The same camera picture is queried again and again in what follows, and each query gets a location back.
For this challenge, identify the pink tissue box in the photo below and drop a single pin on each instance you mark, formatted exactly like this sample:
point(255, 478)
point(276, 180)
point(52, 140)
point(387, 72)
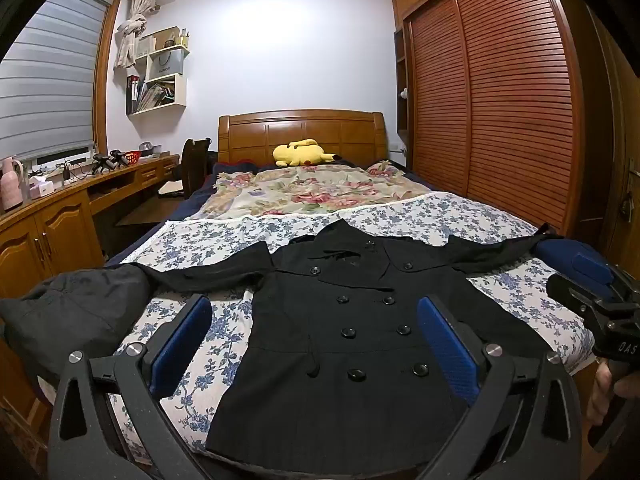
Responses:
point(41, 190)

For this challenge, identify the wooden door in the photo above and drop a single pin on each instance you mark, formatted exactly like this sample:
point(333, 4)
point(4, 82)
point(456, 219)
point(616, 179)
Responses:
point(615, 110)

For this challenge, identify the wooden louvred wardrobe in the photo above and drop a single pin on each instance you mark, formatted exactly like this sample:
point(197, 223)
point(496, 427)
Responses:
point(500, 110)

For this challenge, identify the yellow plush toy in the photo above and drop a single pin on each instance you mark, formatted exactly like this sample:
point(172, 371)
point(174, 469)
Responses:
point(300, 154)

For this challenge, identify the black device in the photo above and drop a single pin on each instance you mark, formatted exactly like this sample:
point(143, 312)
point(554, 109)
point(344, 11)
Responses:
point(107, 160)

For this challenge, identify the grey window blind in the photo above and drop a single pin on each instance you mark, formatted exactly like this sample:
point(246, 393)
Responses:
point(45, 85)

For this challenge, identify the wooden desk with cabinets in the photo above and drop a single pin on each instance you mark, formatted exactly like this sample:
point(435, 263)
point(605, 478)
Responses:
point(60, 220)

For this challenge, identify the pink floral blanket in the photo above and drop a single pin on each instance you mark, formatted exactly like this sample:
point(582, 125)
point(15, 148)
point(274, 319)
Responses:
point(300, 190)

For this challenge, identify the grey metal pot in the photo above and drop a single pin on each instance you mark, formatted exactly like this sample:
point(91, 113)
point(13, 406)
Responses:
point(150, 148)

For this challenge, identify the pink thermos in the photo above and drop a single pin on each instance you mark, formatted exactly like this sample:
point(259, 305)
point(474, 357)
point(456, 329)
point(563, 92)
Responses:
point(10, 185)

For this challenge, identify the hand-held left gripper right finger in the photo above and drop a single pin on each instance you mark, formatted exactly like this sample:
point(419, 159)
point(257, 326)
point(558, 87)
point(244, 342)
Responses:
point(447, 350)

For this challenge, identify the white wall shelf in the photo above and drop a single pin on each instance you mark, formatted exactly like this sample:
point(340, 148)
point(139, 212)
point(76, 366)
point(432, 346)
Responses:
point(181, 90)

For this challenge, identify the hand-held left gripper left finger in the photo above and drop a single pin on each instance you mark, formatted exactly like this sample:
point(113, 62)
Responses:
point(180, 345)

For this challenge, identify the black buttoned coat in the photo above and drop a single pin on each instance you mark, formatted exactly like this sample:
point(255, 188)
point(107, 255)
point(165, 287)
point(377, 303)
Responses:
point(350, 360)

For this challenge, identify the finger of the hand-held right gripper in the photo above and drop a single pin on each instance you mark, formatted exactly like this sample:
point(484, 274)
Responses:
point(560, 255)
point(570, 295)

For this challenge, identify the red basket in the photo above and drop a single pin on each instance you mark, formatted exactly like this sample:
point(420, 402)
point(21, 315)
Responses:
point(132, 158)

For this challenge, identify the stack of books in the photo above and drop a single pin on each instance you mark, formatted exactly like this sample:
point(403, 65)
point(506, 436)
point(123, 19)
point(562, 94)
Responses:
point(157, 97)

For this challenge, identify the wooden window frame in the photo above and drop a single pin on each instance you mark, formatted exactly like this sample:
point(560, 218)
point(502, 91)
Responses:
point(105, 70)

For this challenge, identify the wooden bed headboard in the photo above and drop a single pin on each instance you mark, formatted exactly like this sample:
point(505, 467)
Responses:
point(260, 135)

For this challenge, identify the dark grey garment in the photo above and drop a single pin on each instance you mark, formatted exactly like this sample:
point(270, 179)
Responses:
point(65, 310)

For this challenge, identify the blue floral bed sheet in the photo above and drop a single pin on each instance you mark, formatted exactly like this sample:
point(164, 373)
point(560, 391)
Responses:
point(450, 220)

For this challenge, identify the black binder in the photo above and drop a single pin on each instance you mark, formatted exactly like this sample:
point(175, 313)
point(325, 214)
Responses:
point(132, 94)

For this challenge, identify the dark wooden chair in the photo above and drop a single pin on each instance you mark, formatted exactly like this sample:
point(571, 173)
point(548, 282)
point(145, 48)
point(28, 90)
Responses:
point(192, 165)

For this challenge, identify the person's right hand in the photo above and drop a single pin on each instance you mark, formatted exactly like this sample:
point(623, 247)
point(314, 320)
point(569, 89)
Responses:
point(602, 390)

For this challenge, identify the tied beige curtain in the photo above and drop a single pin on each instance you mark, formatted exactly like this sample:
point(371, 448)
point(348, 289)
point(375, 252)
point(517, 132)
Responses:
point(131, 35)

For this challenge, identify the white paper bag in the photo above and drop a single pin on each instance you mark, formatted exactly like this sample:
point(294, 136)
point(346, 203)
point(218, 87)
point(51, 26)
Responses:
point(167, 65)

